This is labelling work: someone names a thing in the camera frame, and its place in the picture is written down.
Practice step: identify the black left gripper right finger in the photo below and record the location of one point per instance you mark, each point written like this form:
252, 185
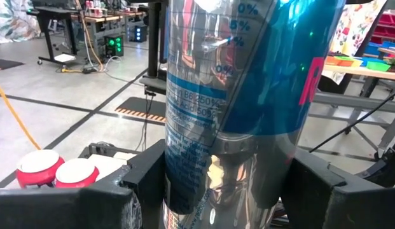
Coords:
343, 210

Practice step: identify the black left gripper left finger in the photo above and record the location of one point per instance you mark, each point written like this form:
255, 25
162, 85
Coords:
73, 210

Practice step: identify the red Fanta strawberry can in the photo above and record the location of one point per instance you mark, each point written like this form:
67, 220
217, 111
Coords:
38, 167
76, 173

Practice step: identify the blue silver Red Bull can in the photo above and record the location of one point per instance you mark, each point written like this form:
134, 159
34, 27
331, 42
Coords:
248, 95

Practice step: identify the grey metal cart leg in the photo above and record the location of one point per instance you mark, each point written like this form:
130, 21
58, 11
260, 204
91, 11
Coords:
353, 101

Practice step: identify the black orange striped floor mat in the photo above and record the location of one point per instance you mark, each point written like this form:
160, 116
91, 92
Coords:
143, 108

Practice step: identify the light wooden work table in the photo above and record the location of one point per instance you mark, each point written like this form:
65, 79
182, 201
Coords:
369, 72

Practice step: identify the green plastic tray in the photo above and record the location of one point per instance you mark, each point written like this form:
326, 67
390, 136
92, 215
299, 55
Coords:
378, 65

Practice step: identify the orange plastic tray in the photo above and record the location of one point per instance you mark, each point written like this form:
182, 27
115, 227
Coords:
340, 61

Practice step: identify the dark floor mat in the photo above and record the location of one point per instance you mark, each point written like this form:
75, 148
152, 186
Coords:
4, 63

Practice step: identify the green lit computer tower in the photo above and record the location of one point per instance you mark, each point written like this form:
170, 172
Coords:
114, 44

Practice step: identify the floral fabric panel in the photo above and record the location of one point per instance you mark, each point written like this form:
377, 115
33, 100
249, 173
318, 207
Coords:
353, 28

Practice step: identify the red storage bins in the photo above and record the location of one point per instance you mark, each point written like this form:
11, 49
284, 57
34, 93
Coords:
388, 27

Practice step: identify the blue lit computer tower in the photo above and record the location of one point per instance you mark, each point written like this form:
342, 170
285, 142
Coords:
140, 33

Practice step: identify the wooden workbench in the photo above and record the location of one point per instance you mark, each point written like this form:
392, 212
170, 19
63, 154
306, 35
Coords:
98, 19

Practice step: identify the black standing desk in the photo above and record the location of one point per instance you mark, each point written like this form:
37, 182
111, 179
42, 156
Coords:
54, 14

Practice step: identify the white blue patterned panel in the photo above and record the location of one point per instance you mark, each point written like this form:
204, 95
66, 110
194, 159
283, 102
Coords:
12, 22

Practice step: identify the black station post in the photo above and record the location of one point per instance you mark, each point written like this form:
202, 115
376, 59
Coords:
154, 41

